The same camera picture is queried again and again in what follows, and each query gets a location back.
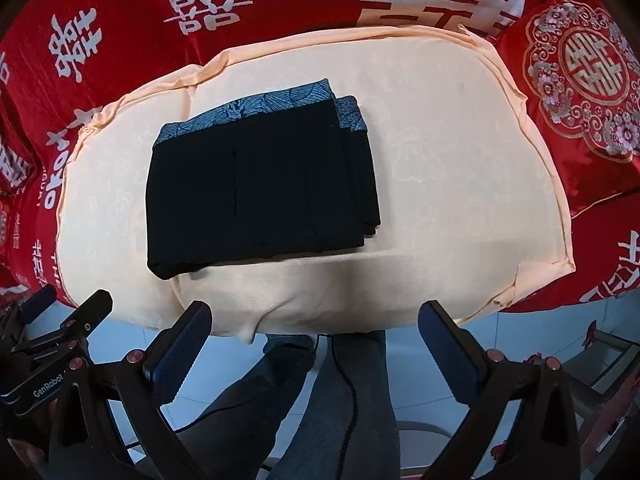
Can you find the red medallion embroidered pillow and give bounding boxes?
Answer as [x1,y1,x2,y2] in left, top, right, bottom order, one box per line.
[492,0,640,221]

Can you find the person's leg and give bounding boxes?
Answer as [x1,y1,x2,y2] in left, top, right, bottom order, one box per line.
[300,329,401,480]
[177,332,321,480]

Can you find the person's left leg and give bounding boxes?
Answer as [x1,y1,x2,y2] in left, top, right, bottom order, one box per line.
[177,332,321,480]

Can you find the black cable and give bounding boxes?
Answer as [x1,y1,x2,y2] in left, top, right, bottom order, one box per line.
[125,332,358,480]

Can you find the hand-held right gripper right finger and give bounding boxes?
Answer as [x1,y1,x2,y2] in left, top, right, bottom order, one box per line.
[417,301,583,480]

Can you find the grey round stool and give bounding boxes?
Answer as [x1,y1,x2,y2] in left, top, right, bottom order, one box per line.
[397,420,453,443]

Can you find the black pants with patterned waistband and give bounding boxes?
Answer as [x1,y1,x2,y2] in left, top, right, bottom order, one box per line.
[146,78,382,281]

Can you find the grey metal frame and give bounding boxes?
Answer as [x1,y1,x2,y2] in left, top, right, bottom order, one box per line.
[570,327,640,463]

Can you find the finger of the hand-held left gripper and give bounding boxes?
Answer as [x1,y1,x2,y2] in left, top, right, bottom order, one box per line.
[10,289,113,354]
[22,285,58,319]

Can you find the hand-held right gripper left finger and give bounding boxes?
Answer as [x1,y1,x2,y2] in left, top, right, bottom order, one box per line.
[47,300,213,480]

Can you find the red printed blanket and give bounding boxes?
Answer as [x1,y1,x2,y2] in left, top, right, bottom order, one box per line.
[0,0,640,317]

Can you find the person's right leg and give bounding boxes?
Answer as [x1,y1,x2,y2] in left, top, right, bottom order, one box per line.
[300,329,401,480]

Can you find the red pillow with white characters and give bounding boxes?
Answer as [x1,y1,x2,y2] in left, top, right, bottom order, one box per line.
[0,105,38,197]

